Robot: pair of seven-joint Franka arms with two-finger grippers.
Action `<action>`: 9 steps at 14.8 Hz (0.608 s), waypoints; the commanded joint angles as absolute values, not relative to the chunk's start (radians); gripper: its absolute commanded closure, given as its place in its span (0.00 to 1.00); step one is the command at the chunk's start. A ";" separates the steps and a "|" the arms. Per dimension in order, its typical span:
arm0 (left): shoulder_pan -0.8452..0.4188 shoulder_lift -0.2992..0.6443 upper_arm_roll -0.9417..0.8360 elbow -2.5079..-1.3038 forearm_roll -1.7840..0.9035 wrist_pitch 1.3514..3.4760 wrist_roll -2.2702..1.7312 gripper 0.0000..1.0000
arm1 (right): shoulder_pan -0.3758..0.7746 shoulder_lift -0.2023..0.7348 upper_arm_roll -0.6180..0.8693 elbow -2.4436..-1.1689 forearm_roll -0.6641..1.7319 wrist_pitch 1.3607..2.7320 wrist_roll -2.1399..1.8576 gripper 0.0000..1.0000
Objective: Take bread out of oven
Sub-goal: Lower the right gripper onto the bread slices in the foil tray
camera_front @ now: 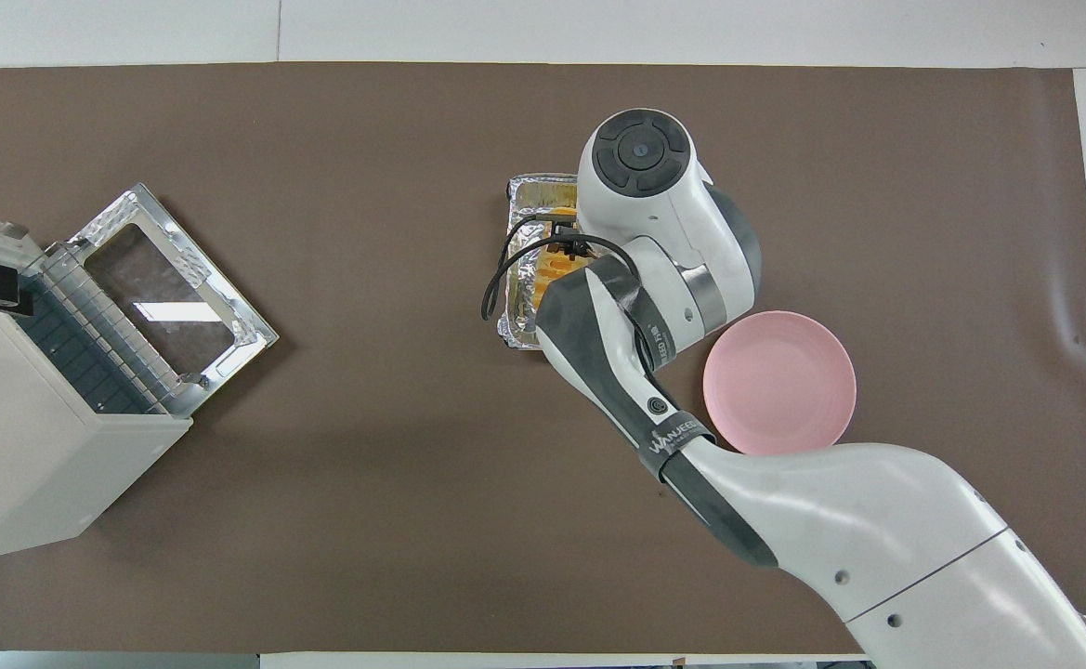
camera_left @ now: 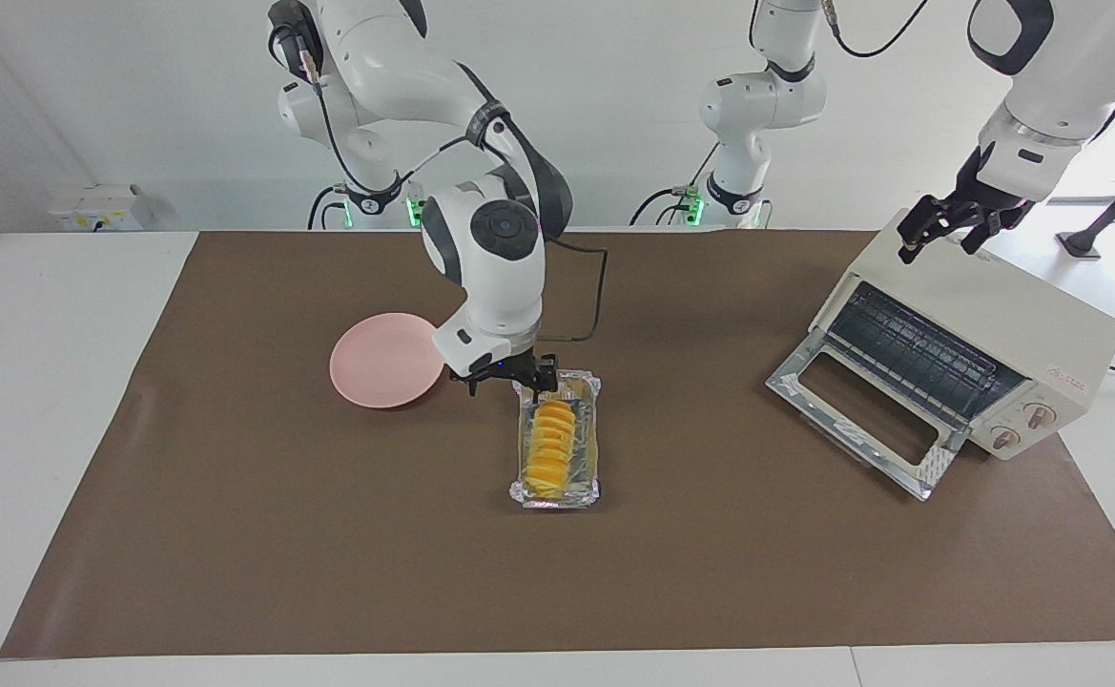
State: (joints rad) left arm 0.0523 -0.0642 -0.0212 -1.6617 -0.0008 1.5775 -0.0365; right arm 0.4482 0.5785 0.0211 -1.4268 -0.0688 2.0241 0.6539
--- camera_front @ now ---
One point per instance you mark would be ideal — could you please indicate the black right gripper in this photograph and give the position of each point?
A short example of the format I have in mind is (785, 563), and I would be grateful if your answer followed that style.
(572, 248)

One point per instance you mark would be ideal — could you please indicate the golden bread loaf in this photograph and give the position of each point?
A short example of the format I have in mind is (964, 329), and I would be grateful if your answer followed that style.
(561, 271)

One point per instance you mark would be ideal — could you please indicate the aluminium foil tray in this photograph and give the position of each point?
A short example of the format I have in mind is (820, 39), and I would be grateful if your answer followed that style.
(519, 242)

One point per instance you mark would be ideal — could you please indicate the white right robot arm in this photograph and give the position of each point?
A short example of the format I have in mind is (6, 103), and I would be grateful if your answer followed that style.
(830, 520)

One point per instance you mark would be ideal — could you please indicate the glass oven door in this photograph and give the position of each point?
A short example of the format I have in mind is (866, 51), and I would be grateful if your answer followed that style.
(162, 279)

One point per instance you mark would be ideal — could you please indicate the white toaster oven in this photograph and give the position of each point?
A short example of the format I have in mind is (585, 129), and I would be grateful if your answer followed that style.
(32, 465)

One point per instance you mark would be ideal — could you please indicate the pink round plate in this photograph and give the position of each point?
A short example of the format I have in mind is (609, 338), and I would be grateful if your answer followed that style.
(784, 381)

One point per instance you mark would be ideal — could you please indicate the brown paper mat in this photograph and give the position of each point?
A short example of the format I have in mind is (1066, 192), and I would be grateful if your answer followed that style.
(412, 511)

